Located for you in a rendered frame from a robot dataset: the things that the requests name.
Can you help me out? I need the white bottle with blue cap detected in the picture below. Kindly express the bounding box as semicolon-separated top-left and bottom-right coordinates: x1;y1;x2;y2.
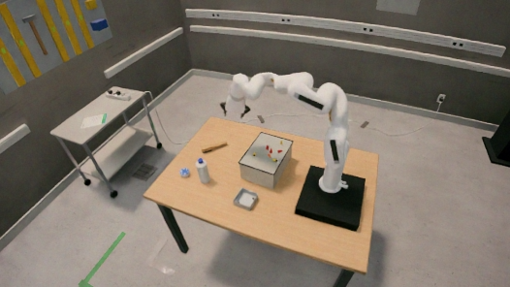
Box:
196;158;210;184

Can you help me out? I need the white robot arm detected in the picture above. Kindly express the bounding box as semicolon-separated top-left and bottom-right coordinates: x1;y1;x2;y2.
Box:
228;73;349;193

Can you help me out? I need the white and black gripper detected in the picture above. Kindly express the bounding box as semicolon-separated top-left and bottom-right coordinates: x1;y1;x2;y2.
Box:
220;95;251;118

